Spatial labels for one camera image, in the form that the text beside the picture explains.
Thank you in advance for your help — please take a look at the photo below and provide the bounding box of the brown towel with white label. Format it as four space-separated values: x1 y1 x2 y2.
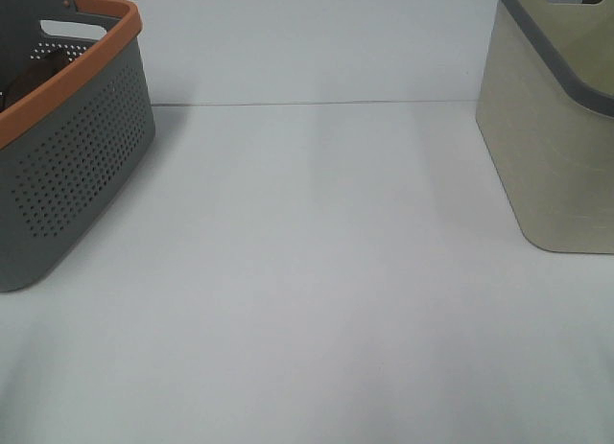
1 49 70 111

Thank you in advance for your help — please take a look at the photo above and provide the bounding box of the grey perforated basket orange rim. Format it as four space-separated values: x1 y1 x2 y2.
1 0 155 292

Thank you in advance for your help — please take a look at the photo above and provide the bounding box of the beige basket grey rim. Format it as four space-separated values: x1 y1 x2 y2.
476 0 613 254

